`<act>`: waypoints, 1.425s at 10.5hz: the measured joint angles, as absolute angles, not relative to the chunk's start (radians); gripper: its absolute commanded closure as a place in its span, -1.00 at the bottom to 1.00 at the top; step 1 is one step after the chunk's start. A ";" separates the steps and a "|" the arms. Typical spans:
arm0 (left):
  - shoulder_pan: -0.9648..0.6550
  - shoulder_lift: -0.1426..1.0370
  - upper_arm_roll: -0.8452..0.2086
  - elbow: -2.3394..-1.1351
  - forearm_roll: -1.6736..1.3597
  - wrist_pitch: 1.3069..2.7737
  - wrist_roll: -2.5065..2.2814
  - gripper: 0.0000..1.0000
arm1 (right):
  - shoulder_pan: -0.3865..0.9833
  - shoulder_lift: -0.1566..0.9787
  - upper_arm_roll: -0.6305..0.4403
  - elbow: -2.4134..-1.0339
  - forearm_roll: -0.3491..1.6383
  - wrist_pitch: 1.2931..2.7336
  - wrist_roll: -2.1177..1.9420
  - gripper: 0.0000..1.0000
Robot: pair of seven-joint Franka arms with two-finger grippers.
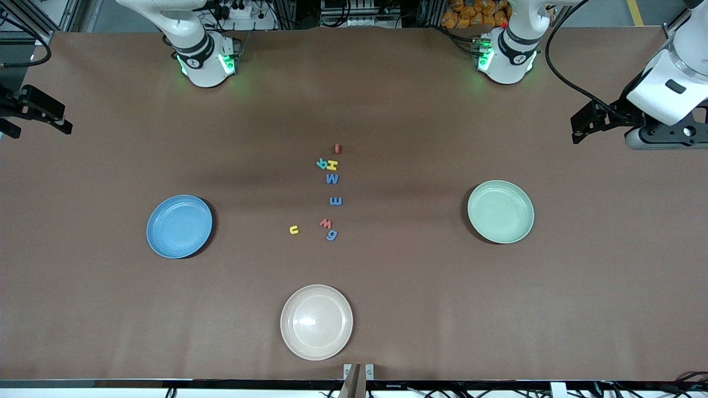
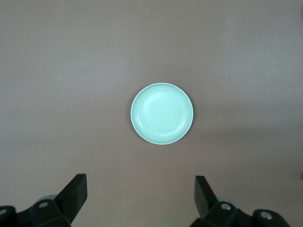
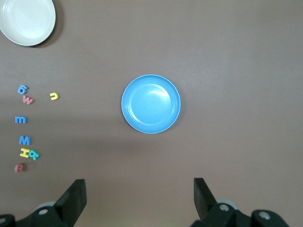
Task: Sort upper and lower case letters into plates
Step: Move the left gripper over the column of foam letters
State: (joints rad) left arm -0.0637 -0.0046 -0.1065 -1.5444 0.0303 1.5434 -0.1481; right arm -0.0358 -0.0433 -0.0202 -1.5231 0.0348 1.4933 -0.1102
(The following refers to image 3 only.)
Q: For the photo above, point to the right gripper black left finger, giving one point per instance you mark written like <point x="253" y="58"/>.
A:
<point x="73" y="201"/>

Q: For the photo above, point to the blue letter g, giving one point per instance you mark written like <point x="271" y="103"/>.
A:
<point x="22" y="90"/>

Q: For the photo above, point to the blue capital letter M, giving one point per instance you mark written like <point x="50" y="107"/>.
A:
<point x="21" y="140"/>

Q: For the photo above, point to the blue plate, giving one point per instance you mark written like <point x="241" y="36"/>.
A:
<point x="150" y="104"/>

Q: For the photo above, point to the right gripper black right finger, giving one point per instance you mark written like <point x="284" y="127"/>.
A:
<point x="203" y="201"/>

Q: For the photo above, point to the red letter w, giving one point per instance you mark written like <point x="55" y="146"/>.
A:
<point x="28" y="101"/>

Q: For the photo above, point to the yellow letter u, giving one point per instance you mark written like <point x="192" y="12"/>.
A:
<point x="57" y="96"/>

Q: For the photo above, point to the beige plate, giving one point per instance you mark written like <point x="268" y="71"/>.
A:
<point x="26" y="21"/>

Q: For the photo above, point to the yellow letter H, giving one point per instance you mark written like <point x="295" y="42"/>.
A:
<point x="24" y="153"/>

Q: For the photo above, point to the blue lowercase letter m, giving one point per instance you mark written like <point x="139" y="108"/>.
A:
<point x="21" y="117"/>

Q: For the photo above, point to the teal letter R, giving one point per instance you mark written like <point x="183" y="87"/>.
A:
<point x="35" y="156"/>

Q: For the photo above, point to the red letter Q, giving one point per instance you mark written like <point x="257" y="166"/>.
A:
<point x="16" y="168"/>

